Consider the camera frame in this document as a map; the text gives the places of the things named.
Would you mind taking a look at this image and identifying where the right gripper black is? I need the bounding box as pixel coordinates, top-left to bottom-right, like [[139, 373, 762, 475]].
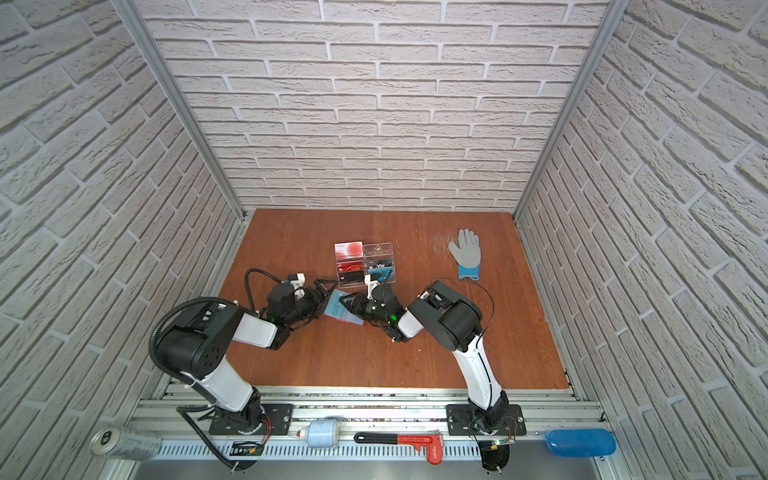
[[340, 292, 392, 327]]

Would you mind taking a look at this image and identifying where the red leather card holder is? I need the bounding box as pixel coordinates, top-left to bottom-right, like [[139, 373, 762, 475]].
[[322, 289, 367, 327]]

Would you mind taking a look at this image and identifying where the clear acrylic card display stand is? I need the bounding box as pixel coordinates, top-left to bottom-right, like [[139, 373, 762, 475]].
[[338, 242, 396, 287]]

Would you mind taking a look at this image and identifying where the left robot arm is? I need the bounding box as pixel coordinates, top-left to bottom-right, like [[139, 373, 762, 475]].
[[149, 276, 338, 433]]

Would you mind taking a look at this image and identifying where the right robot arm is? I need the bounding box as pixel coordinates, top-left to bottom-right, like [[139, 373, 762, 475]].
[[340, 279, 509, 434]]

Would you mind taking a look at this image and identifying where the teal VIP card in stand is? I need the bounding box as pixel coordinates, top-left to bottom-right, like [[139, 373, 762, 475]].
[[368, 267, 396, 283]]

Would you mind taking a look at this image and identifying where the black logo Vip card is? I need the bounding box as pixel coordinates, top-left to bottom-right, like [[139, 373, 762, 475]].
[[366, 256, 394, 269]]

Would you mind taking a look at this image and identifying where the red VIP card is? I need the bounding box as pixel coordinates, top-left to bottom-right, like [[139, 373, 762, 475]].
[[336, 260, 364, 273]]

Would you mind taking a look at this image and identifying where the red white patterned card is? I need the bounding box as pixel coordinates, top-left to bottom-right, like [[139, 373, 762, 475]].
[[334, 241, 364, 262]]

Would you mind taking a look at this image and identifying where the grey work glove blue cuff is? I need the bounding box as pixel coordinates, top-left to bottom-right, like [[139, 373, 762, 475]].
[[448, 229, 482, 281]]

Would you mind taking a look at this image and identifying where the red black pipe wrench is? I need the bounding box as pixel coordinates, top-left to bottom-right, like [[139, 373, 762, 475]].
[[353, 432, 443, 465]]

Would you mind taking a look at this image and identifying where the silver drink can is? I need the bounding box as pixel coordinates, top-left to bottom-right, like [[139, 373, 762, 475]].
[[90, 427, 162, 461]]

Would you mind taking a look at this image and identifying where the blue plastic case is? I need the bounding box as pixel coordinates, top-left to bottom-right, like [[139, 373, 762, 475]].
[[545, 429, 617, 458]]

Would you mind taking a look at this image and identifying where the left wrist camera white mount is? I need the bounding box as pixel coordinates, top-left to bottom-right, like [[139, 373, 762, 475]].
[[285, 273, 306, 289]]

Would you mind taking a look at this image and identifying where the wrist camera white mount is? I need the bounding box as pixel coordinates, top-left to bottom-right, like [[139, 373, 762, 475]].
[[285, 273, 306, 289], [364, 274, 380, 300]]

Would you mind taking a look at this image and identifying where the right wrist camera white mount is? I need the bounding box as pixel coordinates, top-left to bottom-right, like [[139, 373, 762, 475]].
[[364, 274, 380, 300]]

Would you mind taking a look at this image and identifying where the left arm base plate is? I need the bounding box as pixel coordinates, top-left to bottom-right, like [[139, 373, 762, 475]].
[[209, 403, 294, 436]]

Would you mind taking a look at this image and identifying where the aluminium rail frame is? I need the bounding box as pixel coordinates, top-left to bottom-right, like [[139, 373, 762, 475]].
[[127, 383, 613, 479]]

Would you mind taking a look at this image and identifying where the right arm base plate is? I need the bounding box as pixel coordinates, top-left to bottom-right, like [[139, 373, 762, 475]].
[[446, 404, 527, 438]]

